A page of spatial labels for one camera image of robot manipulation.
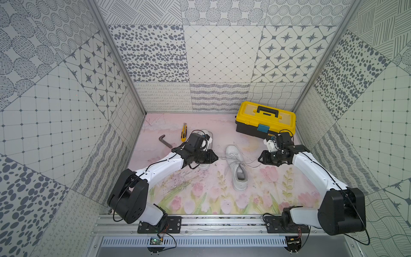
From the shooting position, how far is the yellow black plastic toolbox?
37.7 inches

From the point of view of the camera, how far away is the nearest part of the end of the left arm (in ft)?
2.07

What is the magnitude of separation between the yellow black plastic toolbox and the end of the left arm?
0.34 m
